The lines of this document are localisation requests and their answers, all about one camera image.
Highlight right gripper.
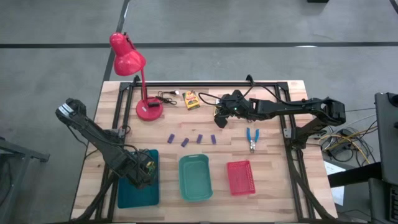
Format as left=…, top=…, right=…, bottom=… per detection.
left=213, top=89, right=250, bottom=129

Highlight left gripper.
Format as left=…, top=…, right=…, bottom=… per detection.
left=123, top=149, right=159, bottom=190

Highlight blue-handled pliers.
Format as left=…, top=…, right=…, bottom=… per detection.
left=246, top=127, right=260, bottom=154

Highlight dark blue plastic bin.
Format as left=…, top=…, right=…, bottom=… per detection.
left=117, top=149, right=160, bottom=209

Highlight green plastic bin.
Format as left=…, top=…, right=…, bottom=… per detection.
left=178, top=153, right=215, bottom=202

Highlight red perforated plastic basket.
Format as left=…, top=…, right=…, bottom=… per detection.
left=226, top=159, right=257, bottom=197

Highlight white paper sheet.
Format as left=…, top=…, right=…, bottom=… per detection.
left=323, top=160, right=346, bottom=207

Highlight red desk lamp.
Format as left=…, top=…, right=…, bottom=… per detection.
left=109, top=32, right=164, bottom=122

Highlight grey metal furniture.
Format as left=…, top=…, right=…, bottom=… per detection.
left=0, top=136, right=50, bottom=224

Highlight dark computer cart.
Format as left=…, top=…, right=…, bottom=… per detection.
left=328, top=91, right=398, bottom=224

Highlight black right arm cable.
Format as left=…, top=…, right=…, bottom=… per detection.
left=197, top=81, right=301, bottom=107

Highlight black lamp power cable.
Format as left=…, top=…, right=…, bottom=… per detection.
left=155, top=90, right=180, bottom=106

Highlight tangled floor cable bundle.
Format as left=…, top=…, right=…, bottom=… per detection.
left=309, top=107, right=379, bottom=166

